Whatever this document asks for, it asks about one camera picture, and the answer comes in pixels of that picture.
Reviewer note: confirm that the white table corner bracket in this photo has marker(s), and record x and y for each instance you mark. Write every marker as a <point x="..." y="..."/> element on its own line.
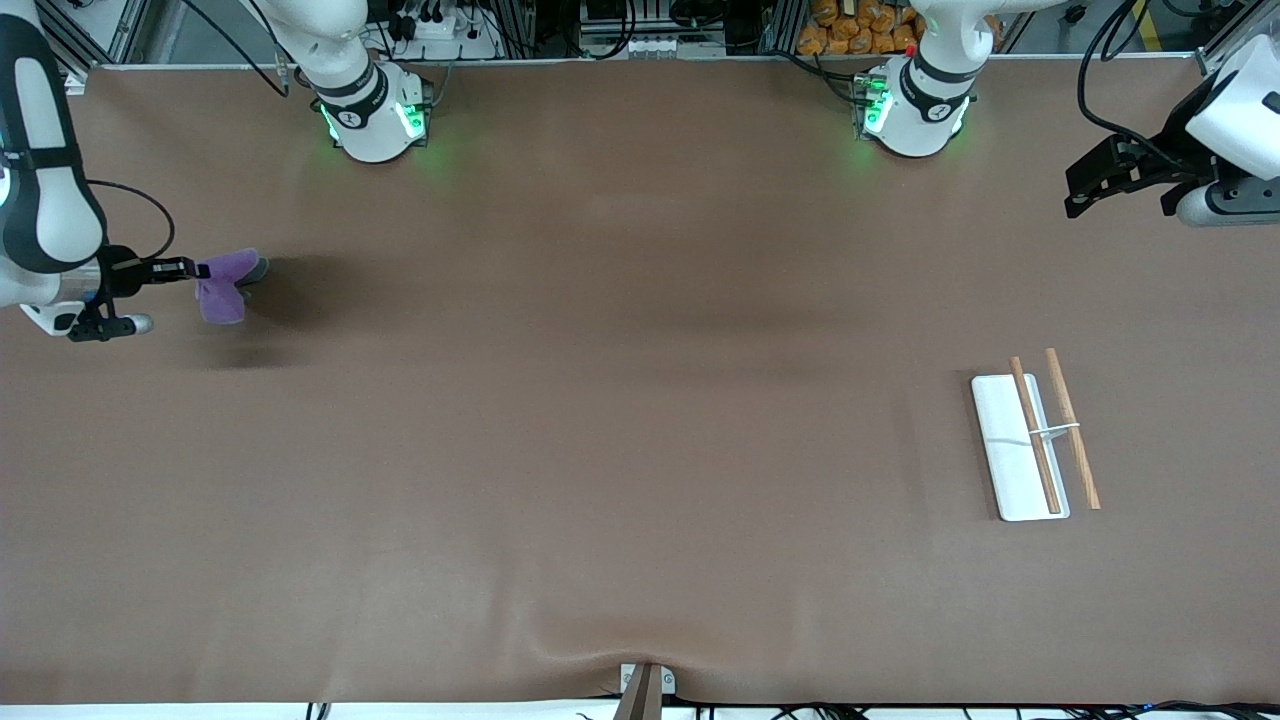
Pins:
<point x="75" y="83"/>

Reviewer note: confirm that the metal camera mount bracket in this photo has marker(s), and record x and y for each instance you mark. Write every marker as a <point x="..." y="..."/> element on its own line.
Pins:
<point x="645" y="700"/>

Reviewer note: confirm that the white power strip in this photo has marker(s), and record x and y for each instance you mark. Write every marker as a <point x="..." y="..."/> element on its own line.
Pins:
<point x="450" y="30"/>

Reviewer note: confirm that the orange packaged goods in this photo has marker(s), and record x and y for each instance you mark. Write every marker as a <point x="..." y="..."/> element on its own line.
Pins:
<point x="850" y="30"/>

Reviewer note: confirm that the white rack with wooden bars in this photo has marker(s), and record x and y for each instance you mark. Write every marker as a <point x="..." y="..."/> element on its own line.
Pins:
<point x="1005" y="440"/>

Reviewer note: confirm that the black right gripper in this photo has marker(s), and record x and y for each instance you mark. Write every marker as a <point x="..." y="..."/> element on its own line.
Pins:
<point x="122" y="276"/>

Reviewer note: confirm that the aluminium frame profile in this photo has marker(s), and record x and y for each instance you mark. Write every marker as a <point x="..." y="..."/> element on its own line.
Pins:
<point x="120" y="30"/>
<point x="1225" y="50"/>
<point x="782" y="25"/>
<point x="515" y="25"/>

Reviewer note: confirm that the purple and grey towel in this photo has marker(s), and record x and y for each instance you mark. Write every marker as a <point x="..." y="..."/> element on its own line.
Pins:
<point x="225" y="290"/>

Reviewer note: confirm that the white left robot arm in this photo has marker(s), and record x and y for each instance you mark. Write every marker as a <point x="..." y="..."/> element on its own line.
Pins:
<point x="915" y="125"/>

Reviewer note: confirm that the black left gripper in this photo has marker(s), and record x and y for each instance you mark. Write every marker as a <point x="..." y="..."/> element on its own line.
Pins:
<point x="1166" y="148"/>

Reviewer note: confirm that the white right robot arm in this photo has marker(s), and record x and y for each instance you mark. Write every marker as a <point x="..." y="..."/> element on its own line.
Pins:
<point x="370" y="130"/>

